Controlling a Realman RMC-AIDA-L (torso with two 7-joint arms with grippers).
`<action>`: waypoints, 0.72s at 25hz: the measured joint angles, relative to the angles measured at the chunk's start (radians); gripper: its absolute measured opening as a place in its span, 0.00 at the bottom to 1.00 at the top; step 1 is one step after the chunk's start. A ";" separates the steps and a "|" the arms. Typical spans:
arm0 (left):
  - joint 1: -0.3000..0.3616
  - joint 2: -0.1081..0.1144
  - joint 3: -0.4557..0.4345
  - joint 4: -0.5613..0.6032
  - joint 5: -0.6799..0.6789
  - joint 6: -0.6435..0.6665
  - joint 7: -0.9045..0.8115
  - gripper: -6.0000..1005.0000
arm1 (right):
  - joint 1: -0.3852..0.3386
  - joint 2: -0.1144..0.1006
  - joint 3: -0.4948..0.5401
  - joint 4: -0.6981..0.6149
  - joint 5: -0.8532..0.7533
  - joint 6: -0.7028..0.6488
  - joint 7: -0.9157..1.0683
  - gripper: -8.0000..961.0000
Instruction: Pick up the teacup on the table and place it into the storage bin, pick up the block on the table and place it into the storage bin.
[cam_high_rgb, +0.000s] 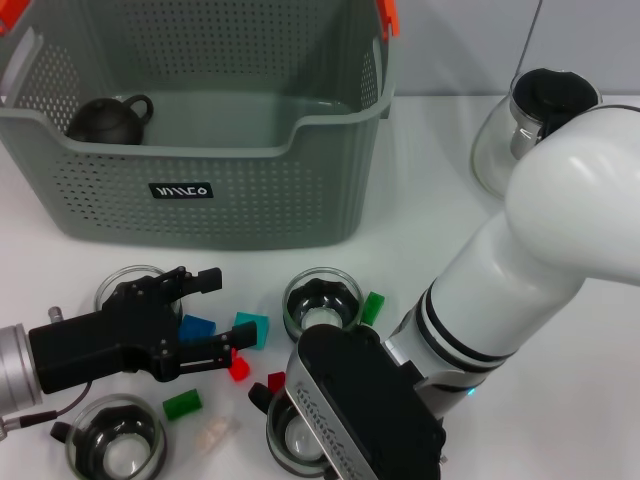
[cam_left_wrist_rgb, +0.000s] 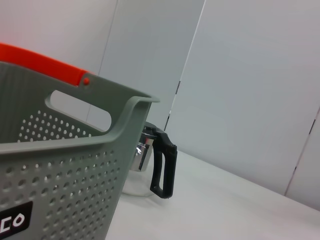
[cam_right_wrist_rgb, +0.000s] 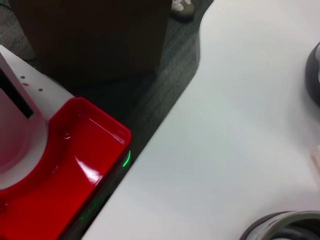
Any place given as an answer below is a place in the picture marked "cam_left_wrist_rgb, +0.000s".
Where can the grey-green perforated storage bin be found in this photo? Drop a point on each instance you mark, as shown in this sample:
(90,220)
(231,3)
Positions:
(75,175)

